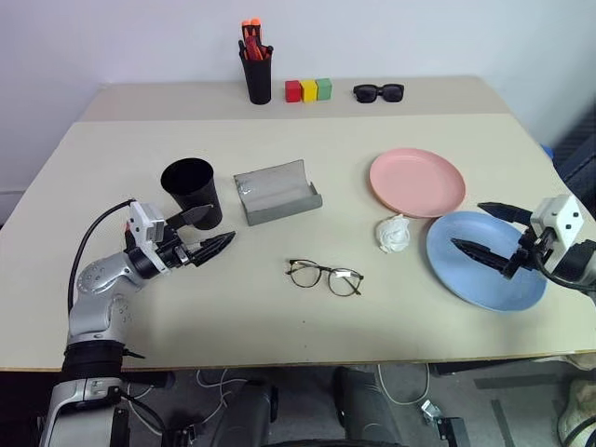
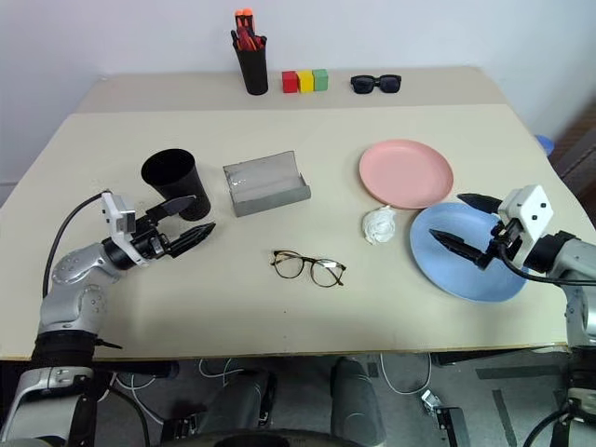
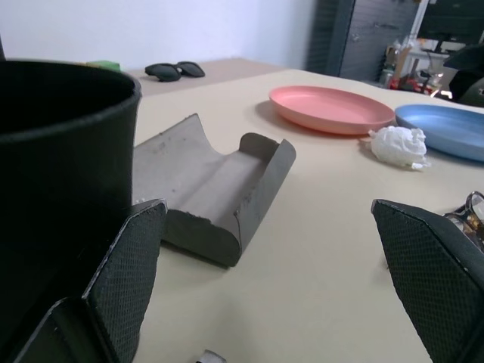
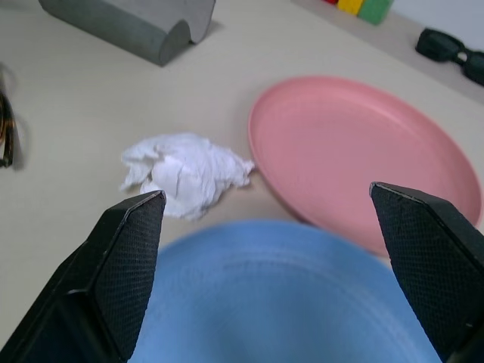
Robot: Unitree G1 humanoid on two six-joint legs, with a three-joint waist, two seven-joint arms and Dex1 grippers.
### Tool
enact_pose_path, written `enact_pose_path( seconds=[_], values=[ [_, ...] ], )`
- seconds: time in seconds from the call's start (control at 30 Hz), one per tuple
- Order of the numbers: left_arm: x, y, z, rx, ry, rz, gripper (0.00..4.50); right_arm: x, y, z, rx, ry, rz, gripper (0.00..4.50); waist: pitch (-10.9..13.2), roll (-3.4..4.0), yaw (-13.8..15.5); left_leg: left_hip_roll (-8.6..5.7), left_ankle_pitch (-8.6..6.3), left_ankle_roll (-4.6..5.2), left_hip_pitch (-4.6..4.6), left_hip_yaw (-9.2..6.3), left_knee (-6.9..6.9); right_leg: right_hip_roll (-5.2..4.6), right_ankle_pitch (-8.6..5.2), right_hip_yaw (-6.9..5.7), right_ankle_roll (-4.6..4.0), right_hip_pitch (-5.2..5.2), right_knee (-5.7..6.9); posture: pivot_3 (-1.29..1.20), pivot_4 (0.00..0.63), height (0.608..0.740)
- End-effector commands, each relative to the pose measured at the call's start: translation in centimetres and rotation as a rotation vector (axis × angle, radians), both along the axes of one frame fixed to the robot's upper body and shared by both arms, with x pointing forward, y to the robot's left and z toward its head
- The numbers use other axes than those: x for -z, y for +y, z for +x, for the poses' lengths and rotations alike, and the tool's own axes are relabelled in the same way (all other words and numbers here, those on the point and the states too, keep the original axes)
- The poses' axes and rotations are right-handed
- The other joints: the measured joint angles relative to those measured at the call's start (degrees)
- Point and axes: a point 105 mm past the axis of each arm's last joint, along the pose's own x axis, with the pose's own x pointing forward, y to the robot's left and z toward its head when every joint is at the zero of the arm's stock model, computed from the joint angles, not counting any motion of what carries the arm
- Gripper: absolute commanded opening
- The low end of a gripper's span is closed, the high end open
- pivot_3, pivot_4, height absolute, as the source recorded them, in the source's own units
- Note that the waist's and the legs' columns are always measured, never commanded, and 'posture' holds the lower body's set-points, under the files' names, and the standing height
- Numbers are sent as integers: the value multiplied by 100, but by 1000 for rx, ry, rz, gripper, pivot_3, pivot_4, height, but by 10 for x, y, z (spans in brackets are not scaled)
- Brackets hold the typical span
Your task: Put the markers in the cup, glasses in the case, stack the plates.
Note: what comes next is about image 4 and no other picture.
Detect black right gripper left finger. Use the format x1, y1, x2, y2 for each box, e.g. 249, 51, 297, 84
0, 190, 167, 363

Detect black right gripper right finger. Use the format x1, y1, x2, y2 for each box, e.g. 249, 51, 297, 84
369, 181, 484, 363

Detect tortoiseshell eyeglasses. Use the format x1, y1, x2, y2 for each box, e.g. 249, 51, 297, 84
0, 62, 29, 171

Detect grey glasses case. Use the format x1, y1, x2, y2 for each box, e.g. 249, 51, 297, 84
38, 0, 217, 68

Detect crumpled white tissue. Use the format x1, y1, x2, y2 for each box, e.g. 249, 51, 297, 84
119, 132, 256, 220

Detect pink plate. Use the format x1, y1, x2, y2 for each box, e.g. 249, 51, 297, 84
248, 75, 483, 258

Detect blue plate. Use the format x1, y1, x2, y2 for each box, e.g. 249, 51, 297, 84
128, 221, 443, 363

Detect black sunglasses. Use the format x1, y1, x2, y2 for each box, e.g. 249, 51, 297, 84
414, 28, 484, 86

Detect green block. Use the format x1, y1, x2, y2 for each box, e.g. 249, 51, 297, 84
357, 0, 394, 26

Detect yellow block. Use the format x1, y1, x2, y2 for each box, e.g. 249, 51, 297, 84
337, 0, 364, 16

